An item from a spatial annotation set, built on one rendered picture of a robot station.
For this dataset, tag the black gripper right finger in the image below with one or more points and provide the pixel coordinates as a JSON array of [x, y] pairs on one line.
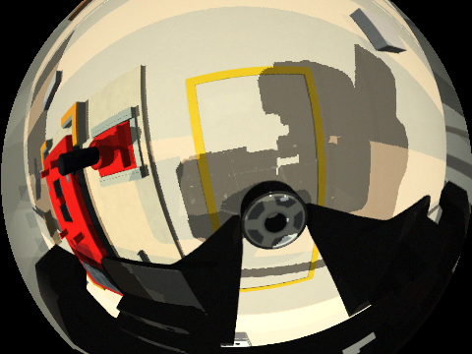
[[357, 250]]

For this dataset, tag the yellow rectangular outline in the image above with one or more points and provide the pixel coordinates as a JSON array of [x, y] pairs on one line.
[[199, 143]]

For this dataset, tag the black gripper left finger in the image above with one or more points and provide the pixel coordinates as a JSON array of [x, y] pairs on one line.
[[207, 281]]

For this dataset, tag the black wheel with grey hub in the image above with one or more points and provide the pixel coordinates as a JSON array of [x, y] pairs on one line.
[[264, 200]]

